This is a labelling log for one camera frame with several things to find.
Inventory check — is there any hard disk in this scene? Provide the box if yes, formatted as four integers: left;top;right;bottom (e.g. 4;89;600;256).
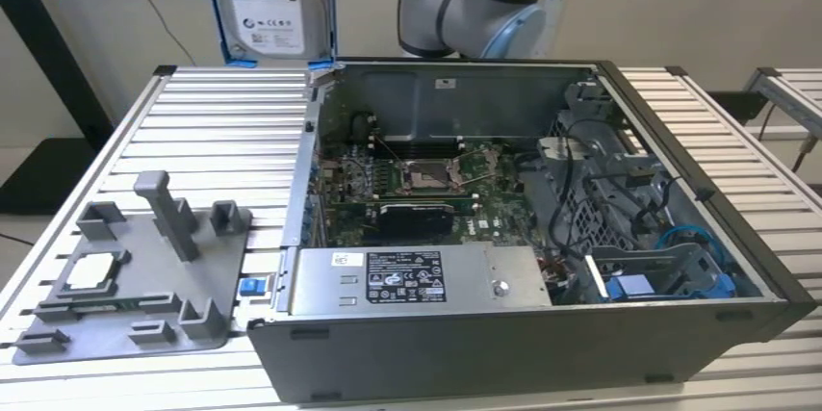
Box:
197;0;339;70

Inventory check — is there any grey disk bay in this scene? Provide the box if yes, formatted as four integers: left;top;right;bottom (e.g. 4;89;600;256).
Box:
587;242;739;301

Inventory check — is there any CPU socket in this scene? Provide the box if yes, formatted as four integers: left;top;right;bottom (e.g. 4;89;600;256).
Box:
400;158;463;193

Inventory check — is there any thin locking lever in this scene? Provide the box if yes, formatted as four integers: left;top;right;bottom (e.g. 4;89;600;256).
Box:
375;134;409;167

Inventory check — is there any black RAM slot bank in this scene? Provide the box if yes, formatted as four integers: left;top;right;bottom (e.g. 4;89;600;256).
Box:
381;135;464;160

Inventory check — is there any black graphics card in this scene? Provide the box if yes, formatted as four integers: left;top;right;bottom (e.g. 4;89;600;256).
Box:
375;201;457;244

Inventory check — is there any metal socket cover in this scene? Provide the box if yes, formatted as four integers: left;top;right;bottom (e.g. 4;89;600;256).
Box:
456;146;500;180

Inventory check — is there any green motherboard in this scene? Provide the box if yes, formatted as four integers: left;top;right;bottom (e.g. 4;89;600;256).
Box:
317;141;547;246

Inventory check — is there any silver power supply unit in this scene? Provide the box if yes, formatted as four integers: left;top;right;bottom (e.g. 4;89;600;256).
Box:
285;244;553;314

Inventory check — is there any grey metal drive cage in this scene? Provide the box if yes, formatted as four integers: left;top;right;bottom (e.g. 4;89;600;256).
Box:
519;107;656;258

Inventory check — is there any dark grey PC case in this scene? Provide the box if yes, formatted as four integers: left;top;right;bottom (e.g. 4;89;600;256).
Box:
247;57;820;405

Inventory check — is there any blue carrier in bay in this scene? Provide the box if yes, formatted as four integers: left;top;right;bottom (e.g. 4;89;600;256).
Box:
606;273;656;296

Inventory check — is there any grey parts rack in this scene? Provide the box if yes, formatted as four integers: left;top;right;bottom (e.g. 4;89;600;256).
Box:
9;169;257;367

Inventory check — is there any silver CPU chip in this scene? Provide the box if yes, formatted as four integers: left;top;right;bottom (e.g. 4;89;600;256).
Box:
66;252;126;290

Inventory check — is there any green RAM stick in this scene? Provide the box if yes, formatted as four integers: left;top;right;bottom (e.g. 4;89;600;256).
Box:
69;299;146;312

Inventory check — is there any black floor object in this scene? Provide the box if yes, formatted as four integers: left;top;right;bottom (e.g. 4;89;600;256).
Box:
0;137;97;215

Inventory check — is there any metal slat side table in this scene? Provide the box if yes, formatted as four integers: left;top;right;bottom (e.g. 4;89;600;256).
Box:
743;66;822;133

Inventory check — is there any long black wire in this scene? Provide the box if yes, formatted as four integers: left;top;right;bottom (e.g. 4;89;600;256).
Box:
549;116;587;258

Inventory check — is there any short black wire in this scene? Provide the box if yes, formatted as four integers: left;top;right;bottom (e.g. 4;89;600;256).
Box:
632;174;686;234

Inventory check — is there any blue wire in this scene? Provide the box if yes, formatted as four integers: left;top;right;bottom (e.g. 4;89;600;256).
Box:
658;225;724;282

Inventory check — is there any black upright post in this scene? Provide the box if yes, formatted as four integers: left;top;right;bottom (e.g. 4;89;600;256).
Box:
0;0;118;141

